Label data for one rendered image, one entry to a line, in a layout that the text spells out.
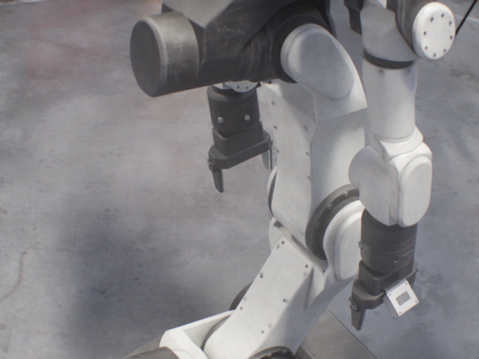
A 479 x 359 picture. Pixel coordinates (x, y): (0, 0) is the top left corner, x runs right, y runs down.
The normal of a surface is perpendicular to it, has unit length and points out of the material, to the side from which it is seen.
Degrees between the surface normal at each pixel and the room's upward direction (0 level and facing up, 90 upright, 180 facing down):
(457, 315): 0
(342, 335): 0
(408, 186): 90
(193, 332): 90
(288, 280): 60
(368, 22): 71
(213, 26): 90
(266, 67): 102
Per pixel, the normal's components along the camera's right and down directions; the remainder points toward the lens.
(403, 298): 0.14, -0.42
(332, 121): 0.47, 0.79
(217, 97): -0.51, -0.15
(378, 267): -0.44, 0.61
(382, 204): -0.86, 0.40
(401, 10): -0.26, 0.52
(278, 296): -0.73, -0.21
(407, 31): 0.50, 0.49
